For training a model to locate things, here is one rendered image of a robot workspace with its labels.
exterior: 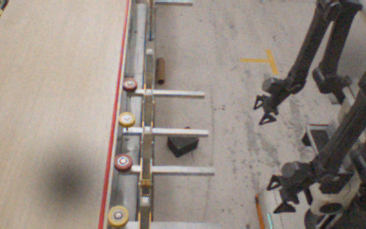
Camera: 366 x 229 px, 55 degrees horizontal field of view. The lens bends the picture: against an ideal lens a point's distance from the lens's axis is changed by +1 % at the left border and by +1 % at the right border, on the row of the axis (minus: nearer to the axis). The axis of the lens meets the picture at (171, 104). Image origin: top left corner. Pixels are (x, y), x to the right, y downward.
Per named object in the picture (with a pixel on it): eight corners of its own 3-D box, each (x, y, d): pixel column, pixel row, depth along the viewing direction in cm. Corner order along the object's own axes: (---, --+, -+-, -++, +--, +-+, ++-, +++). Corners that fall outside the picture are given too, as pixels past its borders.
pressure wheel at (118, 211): (114, 241, 138) (113, 228, 130) (105, 224, 143) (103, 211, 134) (133, 230, 142) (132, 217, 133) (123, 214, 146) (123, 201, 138)
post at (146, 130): (149, 190, 166) (152, 124, 131) (149, 196, 163) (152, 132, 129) (142, 190, 165) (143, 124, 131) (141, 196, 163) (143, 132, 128)
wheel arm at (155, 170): (212, 171, 163) (214, 165, 159) (213, 177, 160) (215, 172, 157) (119, 169, 160) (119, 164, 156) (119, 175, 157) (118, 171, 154)
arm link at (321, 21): (346, 4, 116) (334, -13, 124) (329, 4, 116) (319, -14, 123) (302, 95, 147) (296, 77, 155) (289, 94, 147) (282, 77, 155)
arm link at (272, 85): (304, 87, 145) (298, 74, 151) (282, 78, 141) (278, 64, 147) (283, 104, 153) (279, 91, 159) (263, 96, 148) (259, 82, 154)
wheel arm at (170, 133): (206, 134, 182) (208, 128, 179) (207, 139, 180) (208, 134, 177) (123, 132, 179) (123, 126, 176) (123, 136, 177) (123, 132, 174)
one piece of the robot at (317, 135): (326, 144, 169) (345, 114, 153) (347, 196, 150) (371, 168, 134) (293, 144, 168) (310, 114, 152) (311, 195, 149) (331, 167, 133)
